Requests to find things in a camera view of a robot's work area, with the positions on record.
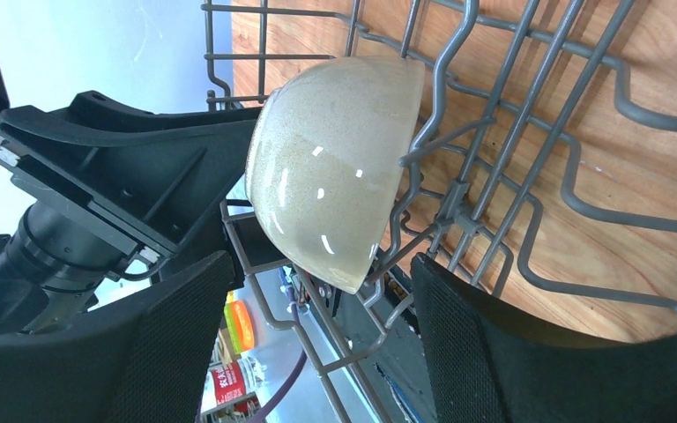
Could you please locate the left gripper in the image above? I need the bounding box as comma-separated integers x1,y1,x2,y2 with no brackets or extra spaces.
0,91,259,335

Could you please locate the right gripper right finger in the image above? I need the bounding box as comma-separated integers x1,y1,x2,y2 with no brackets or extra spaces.
411,254,677,422

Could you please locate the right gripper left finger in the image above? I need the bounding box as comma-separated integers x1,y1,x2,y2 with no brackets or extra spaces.
0,251,234,422

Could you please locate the grey wire dish rack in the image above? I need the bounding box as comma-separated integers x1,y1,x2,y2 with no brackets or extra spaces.
202,1,677,422

